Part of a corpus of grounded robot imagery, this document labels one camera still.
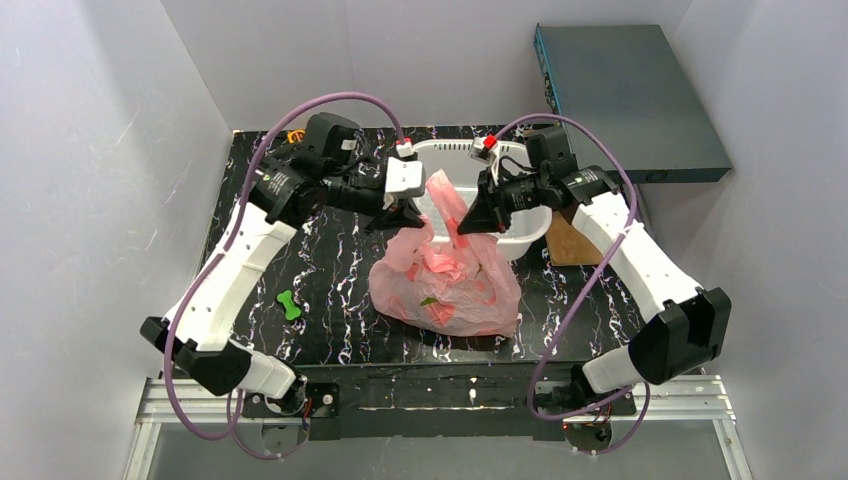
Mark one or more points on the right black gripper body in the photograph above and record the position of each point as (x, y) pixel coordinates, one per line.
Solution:
(494, 206)

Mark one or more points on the green bone toy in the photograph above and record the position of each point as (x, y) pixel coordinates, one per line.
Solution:
(292, 311)

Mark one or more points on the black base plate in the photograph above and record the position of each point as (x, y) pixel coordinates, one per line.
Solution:
(447, 400)

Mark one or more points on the aluminium frame rail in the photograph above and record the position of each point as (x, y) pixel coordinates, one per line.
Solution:
(687, 398)

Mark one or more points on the pink plastic bag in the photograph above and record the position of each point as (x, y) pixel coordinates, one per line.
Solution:
(464, 287)

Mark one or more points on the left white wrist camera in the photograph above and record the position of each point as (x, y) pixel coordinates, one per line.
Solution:
(403, 180)

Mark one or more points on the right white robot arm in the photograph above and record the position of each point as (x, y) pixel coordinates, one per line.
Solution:
(685, 323)

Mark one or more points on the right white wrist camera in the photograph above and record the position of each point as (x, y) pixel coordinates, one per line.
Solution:
(498, 165)

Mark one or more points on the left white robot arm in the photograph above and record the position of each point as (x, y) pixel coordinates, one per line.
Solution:
(290, 185)

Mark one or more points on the wooden board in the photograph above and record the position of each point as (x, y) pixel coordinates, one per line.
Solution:
(563, 242)

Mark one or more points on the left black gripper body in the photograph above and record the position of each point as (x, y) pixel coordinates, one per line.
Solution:
(387, 207)

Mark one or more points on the black marble mat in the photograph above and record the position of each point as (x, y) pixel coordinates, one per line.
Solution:
(326, 265)

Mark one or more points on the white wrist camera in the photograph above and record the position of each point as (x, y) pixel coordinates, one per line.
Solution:
(498, 165)
(403, 180)

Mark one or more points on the orange tape measure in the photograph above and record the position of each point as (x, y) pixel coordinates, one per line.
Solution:
(295, 136)

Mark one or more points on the grey metal box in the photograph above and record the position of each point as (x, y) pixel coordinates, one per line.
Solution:
(625, 84)

